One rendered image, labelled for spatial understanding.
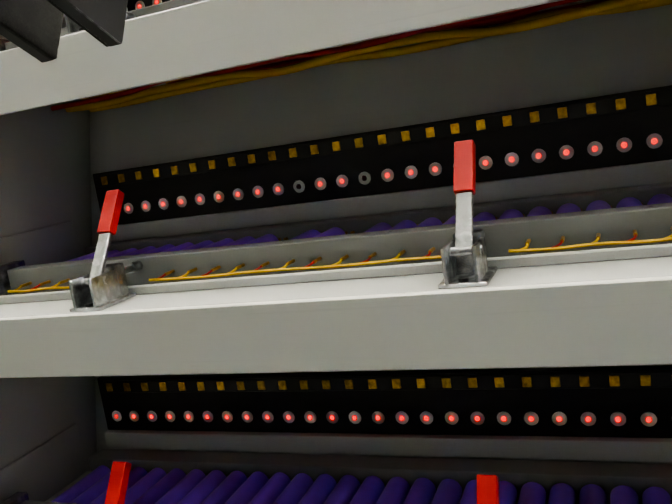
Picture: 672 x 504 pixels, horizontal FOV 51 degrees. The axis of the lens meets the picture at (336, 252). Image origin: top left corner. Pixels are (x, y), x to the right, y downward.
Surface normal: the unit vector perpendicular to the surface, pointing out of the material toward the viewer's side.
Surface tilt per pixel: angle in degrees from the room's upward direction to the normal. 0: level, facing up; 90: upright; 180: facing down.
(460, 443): 105
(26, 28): 89
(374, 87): 90
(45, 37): 90
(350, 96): 90
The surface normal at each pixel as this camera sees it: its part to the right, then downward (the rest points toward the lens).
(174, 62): -0.35, 0.20
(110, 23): 0.92, -0.08
